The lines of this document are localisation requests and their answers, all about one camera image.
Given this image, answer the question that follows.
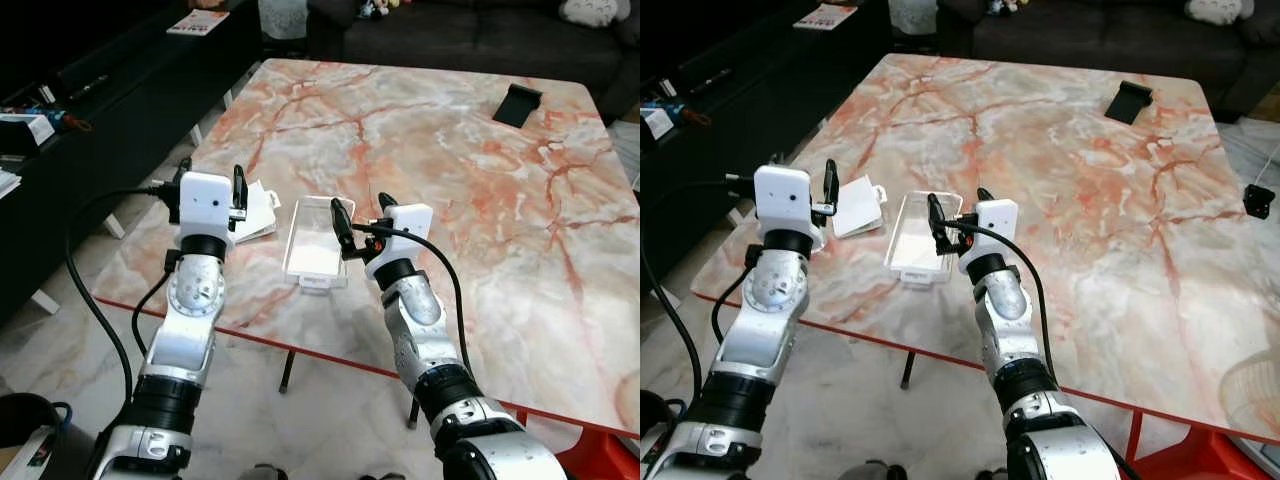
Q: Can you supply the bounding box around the black rubbish bin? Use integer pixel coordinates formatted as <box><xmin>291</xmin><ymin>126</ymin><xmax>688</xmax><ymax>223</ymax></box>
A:
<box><xmin>0</xmin><ymin>392</ymin><xmax>73</xmax><ymax>480</ymax></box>

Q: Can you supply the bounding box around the white paper packet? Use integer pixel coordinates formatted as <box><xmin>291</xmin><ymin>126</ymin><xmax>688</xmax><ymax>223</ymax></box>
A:
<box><xmin>832</xmin><ymin>175</ymin><xmax>889</xmax><ymax>240</ymax></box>
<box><xmin>231</xmin><ymin>180</ymin><xmax>282</xmax><ymax>245</ymax></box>

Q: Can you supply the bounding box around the clear plastic blister package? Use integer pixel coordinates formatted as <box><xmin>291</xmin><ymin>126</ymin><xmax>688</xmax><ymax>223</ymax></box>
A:
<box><xmin>282</xmin><ymin>195</ymin><xmax>359</xmax><ymax>295</ymax></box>
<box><xmin>884</xmin><ymin>189</ymin><xmax>963</xmax><ymax>290</ymax></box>

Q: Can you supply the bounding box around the long black low cabinet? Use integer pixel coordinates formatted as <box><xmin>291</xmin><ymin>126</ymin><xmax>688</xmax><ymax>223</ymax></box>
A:
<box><xmin>640</xmin><ymin>0</ymin><xmax>891</xmax><ymax>286</ymax></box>
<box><xmin>0</xmin><ymin>0</ymin><xmax>263</xmax><ymax>323</ymax></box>

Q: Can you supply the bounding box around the black pen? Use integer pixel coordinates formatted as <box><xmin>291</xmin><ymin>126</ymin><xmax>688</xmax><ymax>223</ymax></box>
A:
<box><xmin>67</xmin><ymin>72</ymin><xmax>112</xmax><ymax>102</ymax></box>
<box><xmin>699</xmin><ymin>67</ymin><xmax>747</xmax><ymax>97</ymax></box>

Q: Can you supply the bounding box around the blue and red tool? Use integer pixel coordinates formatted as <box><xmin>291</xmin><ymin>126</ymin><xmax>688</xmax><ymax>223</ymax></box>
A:
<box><xmin>640</xmin><ymin>97</ymin><xmax>714</xmax><ymax>129</ymax></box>
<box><xmin>38</xmin><ymin>104</ymin><xmax>94</xmax><ymax>134</ymax></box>

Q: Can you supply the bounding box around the red and white booklet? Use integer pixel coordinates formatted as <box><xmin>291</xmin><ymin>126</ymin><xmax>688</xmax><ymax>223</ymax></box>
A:
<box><xmin>166</xmin><ymin>9</ymin><xmax>232</xmax><ymax>38</ymax></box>
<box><xmin>793</xmin><ymin>3</ymin><xmax>860</xmax><ymax>32</ymax></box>

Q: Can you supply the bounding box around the small black stand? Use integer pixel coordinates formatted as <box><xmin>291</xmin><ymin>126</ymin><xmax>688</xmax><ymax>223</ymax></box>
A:
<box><xmin>492</xmin><ymin>83</ymin><xmax>545</xmax><ymax>129</ymax></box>
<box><xmin>1104</xmin><ymin>79</ymin><xmax>1154</xmax><ymax>126</ymax></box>

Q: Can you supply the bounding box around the white mesh basket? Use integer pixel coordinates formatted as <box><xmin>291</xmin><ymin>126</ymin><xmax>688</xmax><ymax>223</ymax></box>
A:
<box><xmin>887</xmin><ymin>0</ymin><xmax>940</xmax><ymax>39</ymax></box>

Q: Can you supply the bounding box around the white plush toy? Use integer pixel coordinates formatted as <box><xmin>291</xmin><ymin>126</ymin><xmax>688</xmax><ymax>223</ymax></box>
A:
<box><xmin>1184</xmin><ymin>0</ymin><xmax>1257</xmax><ymax>27</ymax></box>
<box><xmin>557</xmin><ymin>0</ymin><xmax>632</xmax><ymax>29</ymax></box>

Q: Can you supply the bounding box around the black power adapter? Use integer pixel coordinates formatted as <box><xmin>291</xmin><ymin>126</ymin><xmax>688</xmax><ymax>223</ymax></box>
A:
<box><xmin>1244</xmin><ymin>182</ymin><xmax>1277</xmax><ymax>220</ymax></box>

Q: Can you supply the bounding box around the red plastic stool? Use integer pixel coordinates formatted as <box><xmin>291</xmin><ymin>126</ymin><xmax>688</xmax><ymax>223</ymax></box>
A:
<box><xmin>553</xmin><ymin>428</ymin><xmax>641</xmax><ymax>480</ymax></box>
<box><xmin>1122</xmin><ymin>408</ymin><xmax>1280</xmax><ymax>480</ymax></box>

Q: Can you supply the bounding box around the black grille standing fan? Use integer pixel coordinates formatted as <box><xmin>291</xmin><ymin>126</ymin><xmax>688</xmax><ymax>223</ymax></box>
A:
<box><xmin>1221</xmin><ymin>357</ymin><xmax>1280</xmax><ymax>444</ymax></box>

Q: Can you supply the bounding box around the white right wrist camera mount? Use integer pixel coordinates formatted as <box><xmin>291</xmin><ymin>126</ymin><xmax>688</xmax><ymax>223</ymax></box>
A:
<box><xmin>365</xmin><ymin>203</ymin><xmax>434</xmax><ymax>274</ymax></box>
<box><xmin>960</xmin><ymin>198</ymin><xmax>1020</xmax><ymax>271</ymax></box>

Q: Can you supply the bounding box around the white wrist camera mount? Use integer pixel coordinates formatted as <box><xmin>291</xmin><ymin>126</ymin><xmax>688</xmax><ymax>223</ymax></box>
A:
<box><xmin>960</xmin><ymin>198</ymin><xmax>1020</xmax><ymax>271</ymax></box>
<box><xmin>177</xmin><ymin>171</ymin><xmax>237</xmax><ymax>242</ymax></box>
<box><xmin>754</xmin><ymin>164</ymin><xmax>810</xmax><ymax>237</ymax></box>
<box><xmin>365</xmin><ymin>203</ymin><xmax>434</xmax><ymax>274</ymax></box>

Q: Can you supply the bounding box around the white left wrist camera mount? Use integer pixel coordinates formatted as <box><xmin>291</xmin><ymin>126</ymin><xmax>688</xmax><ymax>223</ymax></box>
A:
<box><xmin>177</xmin><ymin>171</ymin><xmax>237</xmax><ymax>242</ymax></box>
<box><xmin>754</xmin><ymin>164</ymin><xmax>810</xmax><ymax>237</ymax></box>

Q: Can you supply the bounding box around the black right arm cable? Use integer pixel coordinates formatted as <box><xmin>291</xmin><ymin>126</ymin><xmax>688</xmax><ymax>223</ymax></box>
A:
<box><xmin>944</xmin><ymin>218</ymin><xmax>1055</xmax><ymax>371</ymax></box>
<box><xmin>354</xmin><ymin>224</ymin><xmax>473</xmax><ymax>376</ymax></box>

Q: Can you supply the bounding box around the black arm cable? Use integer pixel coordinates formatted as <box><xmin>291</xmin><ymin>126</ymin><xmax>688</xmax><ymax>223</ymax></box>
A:
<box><xmin>63</xmin><ymin>183</ymin><xmax>181</xmax><ymax>406</ymax></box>
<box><xmin>944</xmin><ymin>218</ymin><xmax>1055</xmax><ymax>371</ymax></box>
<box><xmin>354</xmin><ymin>224</ymin><xmax>473</xmax><ymax>376</ymax></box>
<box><xmin>640</xmin><ymin>172</ymin><xmax>757</xmax><ymax>406</ymax></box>

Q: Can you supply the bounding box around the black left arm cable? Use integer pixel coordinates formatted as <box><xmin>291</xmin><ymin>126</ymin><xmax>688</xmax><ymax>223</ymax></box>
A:
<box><xmin>63</xmin><ymin>183</ymin><xmax>181</xmax><ymax>406</ymax></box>
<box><xmin>640</xmin><ymin>172</ymin><xmax>757</xmax><ymax>406</ymax></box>

